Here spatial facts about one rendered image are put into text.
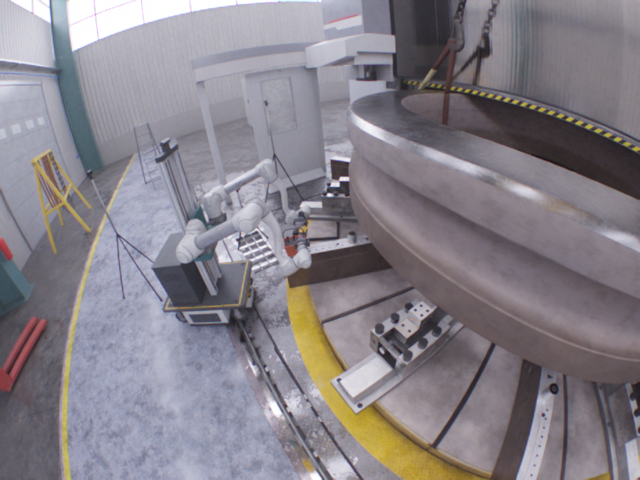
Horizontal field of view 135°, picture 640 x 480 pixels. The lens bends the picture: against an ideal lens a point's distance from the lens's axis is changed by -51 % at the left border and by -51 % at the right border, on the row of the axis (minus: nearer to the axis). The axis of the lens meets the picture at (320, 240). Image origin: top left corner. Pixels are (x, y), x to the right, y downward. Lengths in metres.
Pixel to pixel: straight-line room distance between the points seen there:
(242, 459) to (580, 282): 2.45
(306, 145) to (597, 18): 5.39
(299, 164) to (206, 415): 4.54
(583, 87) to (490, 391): 3.73
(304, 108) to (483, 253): 4.37
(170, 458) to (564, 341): 2.83
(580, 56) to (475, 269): 3.47
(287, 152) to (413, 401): 4.55
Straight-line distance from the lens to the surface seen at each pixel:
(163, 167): 2.18
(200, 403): 2.61
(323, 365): 2.47
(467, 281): 1.60
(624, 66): 4.31
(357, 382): 1.88
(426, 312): 1.76
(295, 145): 5.29
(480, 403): 2.16
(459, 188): 1.33
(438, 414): 2.04
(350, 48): 4.14
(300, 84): 5.21
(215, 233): 1.88
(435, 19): 5.40
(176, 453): 2.59
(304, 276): 2.55
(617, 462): 2.76
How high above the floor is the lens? 2.19
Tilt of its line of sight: 36 degrees down
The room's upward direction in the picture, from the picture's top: 7 degrees counter-clockwise
